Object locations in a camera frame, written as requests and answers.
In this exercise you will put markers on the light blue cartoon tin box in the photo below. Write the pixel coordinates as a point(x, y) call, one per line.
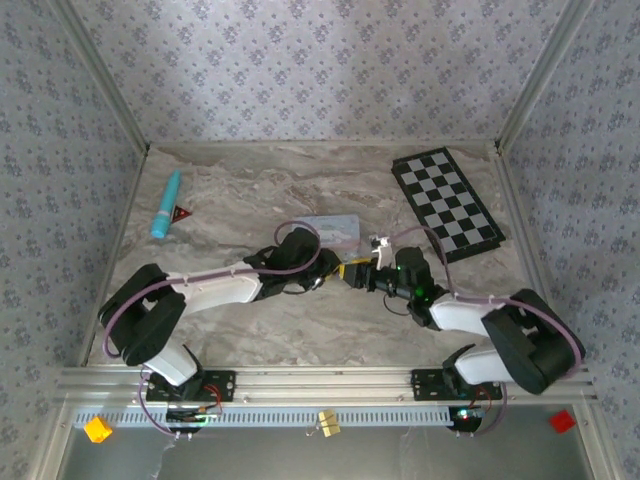
point(340, 230)

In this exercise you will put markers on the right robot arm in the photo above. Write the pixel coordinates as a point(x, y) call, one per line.
point(525, 340)

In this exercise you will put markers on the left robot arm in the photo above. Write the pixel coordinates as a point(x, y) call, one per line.
point(215, 292)

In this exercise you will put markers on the black grey chessboard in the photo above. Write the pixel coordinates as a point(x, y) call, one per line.
point(440, 200)

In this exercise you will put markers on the small red triangle piece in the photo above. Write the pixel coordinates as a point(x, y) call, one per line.
point(181, 215)

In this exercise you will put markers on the turquoise plastic bottle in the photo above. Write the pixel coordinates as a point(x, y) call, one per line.
point(167, 205)

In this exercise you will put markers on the controller circuit board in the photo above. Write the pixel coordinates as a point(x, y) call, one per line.
point(192, 417)
point(465, 417)

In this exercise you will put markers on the beige binder clip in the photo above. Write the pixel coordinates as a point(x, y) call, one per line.
point(327, 424)

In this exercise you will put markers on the red toy brick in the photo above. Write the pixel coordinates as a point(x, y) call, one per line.
point(562, 421)

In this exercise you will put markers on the yellow toy brick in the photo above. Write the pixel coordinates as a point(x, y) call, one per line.
point(97, 430)

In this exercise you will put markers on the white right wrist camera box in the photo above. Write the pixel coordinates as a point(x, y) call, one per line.
point(382, 250)

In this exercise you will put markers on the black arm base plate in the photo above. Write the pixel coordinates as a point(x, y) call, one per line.
point(220, 385)
point(425, 385)

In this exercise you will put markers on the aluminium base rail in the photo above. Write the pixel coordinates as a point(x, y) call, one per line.
point(320, 385)

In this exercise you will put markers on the aluminium side rail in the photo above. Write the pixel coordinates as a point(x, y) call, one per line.
point(114, 250)
point(522, 225)

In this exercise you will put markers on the aluminium frame post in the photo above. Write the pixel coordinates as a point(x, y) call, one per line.
point(102, 75)
point(542, 75)

